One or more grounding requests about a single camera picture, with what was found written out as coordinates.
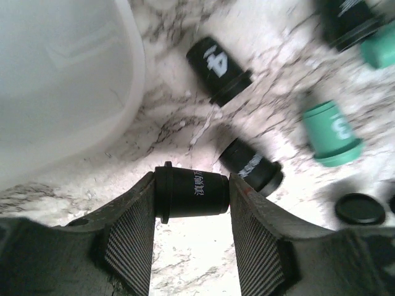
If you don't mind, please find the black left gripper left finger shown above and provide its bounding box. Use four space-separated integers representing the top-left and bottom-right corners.
1 173 154 295

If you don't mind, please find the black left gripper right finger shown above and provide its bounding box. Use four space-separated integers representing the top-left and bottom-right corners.
229 174 394 295

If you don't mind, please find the black coffee capsule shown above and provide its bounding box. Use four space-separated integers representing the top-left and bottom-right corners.
219 138 284 197
186 36 252 107
315 0 384 52
154 161 230 224
335 193 386 225

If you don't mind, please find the green coffee capsule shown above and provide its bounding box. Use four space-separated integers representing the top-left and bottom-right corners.
360 21 394 69
302 101 363 168

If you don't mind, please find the white plastic storage basket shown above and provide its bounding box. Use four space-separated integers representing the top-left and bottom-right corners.
1 1 146 190

